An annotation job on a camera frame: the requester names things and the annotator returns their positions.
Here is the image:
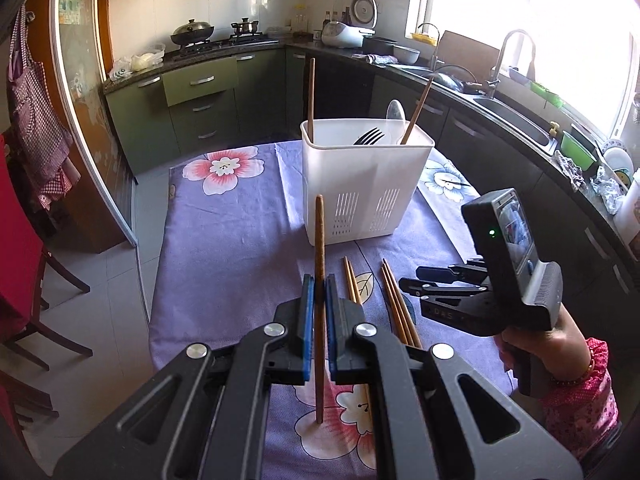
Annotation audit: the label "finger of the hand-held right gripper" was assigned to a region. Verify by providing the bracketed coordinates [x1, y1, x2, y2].
[398, 277, 491, 307]
[415, 260, 490, 285]

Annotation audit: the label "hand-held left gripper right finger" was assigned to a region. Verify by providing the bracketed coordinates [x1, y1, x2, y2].
[325, 274, 583, 480]

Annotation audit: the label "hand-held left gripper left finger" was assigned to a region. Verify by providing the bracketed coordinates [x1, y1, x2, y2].
[52, 274, 317, 480]

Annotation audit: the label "light brown wooden chopstick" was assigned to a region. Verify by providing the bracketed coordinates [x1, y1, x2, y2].
[380, 266, 413, 348]
[346, 256, 364, 306]
[385, 258, 424, 348]
[342, 257, 373, 418]
[382, 261, 419, 348]

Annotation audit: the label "white plastic utensil holder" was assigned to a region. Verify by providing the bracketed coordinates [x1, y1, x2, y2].
[300, 118, 435, 247]

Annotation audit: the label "black plastic fork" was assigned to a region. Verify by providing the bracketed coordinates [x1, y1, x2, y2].
[352, 127, 386, 147]

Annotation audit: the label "white plastic spoon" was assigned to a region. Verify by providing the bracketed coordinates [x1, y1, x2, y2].
[385, 99, 407, 143]

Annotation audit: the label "person's right forearm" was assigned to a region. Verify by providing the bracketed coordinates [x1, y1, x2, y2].
[542, 337, 621, 461]

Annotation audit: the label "person's right hand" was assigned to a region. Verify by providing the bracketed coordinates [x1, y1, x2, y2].
[495, 305, 593, 386]

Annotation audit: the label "purple floral tablecloth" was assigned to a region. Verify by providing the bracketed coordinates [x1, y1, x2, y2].
[147, 140, 518, 480]

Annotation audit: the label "dark crumpled cloth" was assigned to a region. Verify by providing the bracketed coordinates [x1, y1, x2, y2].
[552, 152, 591, 191]

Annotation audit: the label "crumpled foil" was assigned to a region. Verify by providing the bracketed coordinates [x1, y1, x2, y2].
[592, 165, 626, 216]

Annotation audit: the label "white plastic container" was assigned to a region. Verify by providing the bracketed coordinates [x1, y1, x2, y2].
[614, 167, 640, 246]

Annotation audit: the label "green plastic basin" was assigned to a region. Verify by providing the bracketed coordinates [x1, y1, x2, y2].
[560, 131, 598, 171]

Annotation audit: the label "steel double sink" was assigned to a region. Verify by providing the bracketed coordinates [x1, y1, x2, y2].
[400, 62, 558, 156]

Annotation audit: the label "white plate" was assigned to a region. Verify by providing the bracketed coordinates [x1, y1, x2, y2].
[602, 139, 636, 186]

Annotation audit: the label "dark pan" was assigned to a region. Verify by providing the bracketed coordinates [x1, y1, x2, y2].
[435, 72, 481, 95]

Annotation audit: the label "green sill tray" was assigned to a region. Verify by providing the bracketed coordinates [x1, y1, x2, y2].
[530, 80, 563, 108]

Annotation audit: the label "wooden cutting board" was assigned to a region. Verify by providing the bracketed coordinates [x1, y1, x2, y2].
[435, 30, 501, 83]

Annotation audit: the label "crumpled dish cloth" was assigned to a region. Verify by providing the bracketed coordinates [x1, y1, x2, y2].
[352, 52, 398, 66]

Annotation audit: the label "small steel faucet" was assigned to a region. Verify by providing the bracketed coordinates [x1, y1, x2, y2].
[416, 22, 442, 68]

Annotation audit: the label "tall steel kitchen faucet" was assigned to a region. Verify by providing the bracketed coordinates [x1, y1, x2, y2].
[484, 29, 537, 100]

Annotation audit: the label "black inner cooker pot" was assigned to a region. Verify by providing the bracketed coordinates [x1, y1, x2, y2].
[361, 36, 398, 57]

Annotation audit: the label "green base cabinets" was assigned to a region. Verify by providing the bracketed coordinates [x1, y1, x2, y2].
[102, 47, 640, 321]

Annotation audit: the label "dark stone kitchen countertop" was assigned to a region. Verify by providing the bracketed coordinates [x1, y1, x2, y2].
[102, 35, 640, 261]

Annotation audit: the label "white rice cooker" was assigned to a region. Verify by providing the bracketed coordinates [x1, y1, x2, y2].
[321, 0, 377, 48]

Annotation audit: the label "kitchen window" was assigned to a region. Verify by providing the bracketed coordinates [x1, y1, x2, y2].
[405, 0, 640, 141]

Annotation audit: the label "green cabinet drawer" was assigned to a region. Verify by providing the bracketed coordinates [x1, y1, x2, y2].
[162, 56, 240, 107]

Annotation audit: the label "cluster of sauce bottles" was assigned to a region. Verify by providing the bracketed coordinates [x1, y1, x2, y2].
[322, 7, 351, 31]

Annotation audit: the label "gas stove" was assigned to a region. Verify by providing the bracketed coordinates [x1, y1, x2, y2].
[177, 32, 280, 56]

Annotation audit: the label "red covered wooden chair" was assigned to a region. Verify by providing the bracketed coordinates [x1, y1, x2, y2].
[0, 132, 93, 426]

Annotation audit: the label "glass sliding door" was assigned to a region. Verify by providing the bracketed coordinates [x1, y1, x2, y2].
[50, 0, 138, 246]

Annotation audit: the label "plastic bag with food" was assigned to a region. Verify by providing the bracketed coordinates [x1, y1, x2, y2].
[109, 42, 166, 81]

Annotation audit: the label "black wok with lid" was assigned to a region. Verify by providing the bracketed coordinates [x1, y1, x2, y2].
[170, 19, 215, 47]

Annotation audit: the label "checked apron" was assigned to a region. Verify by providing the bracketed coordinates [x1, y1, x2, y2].
[6, 4, 81, 211]

